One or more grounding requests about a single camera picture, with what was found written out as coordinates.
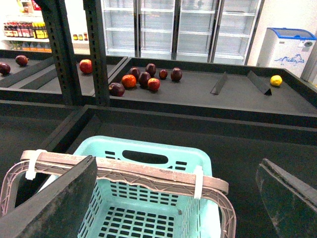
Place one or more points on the white zip tie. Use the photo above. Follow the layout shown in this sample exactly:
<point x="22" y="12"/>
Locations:
<point x="198" y="172"/>
<point x="31" y="173"/>

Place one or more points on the shelf with bottles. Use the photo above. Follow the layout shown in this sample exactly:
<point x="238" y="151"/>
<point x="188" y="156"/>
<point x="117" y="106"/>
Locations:
<point x="22" y="26"/>

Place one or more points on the small red apple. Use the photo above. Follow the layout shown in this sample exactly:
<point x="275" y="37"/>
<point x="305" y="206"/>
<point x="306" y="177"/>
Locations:
<point x="163" y="74"/>

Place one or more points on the dark red apple centre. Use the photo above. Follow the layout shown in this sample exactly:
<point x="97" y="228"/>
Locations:
<point x="143" y="79"/>

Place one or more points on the red apple behind post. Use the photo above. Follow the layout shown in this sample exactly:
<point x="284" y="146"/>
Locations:
<point x="85" y="66"/>

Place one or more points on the black display tray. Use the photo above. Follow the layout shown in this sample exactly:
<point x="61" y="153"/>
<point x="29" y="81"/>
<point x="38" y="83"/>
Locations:
<point x="236" y="148"/>
<point x="222" y="91"/>

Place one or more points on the black left upper tray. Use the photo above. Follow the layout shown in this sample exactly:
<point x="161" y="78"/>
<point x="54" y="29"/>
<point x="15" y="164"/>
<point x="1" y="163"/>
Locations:
<point x="36" y="82"/>

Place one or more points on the dark red apple back top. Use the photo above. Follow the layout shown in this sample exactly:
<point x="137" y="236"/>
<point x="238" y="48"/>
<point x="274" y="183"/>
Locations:
<point x="151" y="69"/>

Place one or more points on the dark apple left edge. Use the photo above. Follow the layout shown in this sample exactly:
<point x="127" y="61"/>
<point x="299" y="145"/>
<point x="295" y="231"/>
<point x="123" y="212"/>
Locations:
<point x="4" y="68"/>

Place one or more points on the white zip tie left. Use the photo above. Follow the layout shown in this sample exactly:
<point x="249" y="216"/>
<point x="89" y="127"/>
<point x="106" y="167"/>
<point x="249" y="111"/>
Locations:
<point x="31" y="173"/>

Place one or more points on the black perforated post right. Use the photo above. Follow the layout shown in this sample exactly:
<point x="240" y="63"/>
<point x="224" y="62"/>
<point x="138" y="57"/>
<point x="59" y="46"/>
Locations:
<point x="95" y="27"/>

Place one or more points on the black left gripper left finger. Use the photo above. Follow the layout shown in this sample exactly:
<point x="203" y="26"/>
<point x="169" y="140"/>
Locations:
<point x="58" y="210"/>

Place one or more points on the dark red apple right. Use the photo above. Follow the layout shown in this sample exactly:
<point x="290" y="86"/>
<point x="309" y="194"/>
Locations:
<point x="176" y="74"/>

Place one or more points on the black upper display tray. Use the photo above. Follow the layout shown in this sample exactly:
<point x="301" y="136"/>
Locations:
<point x="222" y="91"/>

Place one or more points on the dark apple far left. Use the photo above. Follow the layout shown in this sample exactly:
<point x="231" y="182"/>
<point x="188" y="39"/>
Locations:
<point x="21" y="60"/>

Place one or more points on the dark red apple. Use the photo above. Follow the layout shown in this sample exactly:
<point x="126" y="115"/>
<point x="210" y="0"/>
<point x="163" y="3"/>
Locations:
<point x="151" y="69"/>
<point x="135" y="72"/>
<point x="116" y="89"/>
<point x="143" y="79"/>
<point x="176" y="74"/>

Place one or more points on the glass door refrigerator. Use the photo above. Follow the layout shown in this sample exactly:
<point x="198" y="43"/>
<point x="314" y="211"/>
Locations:
<point x="216" y="31"/>

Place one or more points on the red yellow apple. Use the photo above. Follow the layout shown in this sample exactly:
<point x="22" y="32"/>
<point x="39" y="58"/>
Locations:
<point x="153" y="84"/>

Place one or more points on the orange red fruit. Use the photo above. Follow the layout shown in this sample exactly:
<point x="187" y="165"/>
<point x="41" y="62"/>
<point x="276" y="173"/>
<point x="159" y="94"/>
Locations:
<point x="128" y="81"/>

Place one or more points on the white blue chest freezer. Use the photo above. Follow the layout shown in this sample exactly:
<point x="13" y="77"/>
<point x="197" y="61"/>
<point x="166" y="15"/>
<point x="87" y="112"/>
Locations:
<point x="286" y="48"/>

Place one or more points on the black perforated post left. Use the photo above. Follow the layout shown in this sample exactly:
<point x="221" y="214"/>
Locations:
<point x="55" y="18"/>

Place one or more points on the dark red apple back left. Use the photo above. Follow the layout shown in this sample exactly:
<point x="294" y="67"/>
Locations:
<point x="135" y="72"/>

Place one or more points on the black lower display tray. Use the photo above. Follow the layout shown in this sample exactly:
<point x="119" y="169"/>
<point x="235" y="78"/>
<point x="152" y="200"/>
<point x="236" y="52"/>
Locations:
<point x="236" y="148"/>

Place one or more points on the black divider right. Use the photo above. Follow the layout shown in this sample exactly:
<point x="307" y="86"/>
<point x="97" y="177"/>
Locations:
<point x="259" y="83"/>

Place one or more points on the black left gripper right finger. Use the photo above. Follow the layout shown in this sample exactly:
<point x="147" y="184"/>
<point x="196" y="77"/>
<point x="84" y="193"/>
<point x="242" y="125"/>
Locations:
<point x="290" y="203"/>

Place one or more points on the dark red apple front left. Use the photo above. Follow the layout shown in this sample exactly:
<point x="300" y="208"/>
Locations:
<point x="116" y="89"/>

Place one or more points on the yellow lemon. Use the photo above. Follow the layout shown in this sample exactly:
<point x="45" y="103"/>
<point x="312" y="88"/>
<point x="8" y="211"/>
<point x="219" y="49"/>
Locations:
<point x="276" y="80"/>

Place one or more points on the light blue plastic basket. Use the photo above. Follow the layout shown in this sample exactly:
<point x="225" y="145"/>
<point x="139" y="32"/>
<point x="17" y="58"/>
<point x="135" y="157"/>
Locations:
<point x="120" y="210"/>

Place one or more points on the white zip tie right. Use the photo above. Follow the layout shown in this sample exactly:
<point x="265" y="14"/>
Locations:
<point x="198" y="172"/>

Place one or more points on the black perforated post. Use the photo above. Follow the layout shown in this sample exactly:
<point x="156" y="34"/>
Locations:
<point x="55" y="18"/>
<point x="95" y="27"/>

